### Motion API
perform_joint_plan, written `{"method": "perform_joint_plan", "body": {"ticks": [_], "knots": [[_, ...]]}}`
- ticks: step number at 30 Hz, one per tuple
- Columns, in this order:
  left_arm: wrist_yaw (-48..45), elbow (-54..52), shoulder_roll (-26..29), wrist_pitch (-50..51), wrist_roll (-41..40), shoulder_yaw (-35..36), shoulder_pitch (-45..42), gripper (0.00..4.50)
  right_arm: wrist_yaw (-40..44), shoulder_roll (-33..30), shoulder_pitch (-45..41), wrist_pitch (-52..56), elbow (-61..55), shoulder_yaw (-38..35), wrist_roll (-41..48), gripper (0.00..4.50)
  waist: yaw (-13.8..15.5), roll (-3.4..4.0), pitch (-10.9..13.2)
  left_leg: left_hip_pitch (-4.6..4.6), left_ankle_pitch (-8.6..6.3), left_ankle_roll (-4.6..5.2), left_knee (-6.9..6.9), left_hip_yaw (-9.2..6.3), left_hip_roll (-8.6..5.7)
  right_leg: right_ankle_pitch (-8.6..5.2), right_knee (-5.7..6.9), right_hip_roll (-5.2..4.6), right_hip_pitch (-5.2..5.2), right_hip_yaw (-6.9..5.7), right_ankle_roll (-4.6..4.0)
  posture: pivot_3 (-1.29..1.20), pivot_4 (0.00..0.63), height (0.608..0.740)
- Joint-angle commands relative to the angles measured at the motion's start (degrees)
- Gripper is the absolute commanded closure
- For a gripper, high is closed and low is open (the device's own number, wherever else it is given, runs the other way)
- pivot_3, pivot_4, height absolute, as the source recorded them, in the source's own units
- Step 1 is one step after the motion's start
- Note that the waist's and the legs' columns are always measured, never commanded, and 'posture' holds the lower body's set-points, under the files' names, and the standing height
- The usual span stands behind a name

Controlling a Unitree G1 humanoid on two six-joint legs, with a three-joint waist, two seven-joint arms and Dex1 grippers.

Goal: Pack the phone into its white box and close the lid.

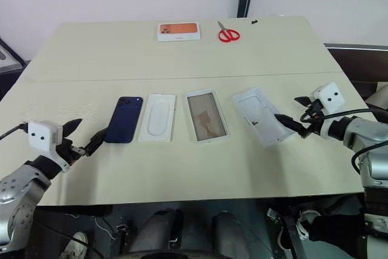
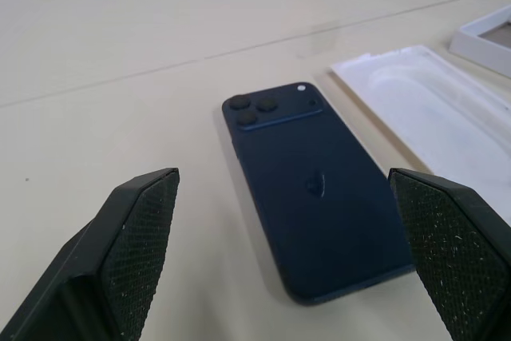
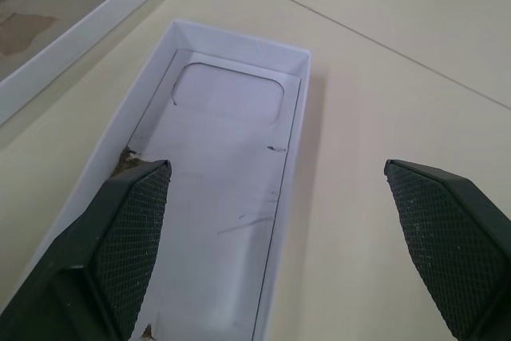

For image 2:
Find dark blue smartphone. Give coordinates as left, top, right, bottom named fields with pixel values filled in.
left=221, top=81, right=414, bottom=307

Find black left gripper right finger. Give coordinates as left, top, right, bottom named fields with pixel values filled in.
left=387, top=168, right=511, bottom=341

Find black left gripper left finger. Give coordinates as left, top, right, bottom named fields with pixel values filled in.
left=0, top=167, right=180, bottom=341

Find white plastic tray insert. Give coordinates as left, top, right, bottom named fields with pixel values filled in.
left=329, top=45, right=511, bottom=195

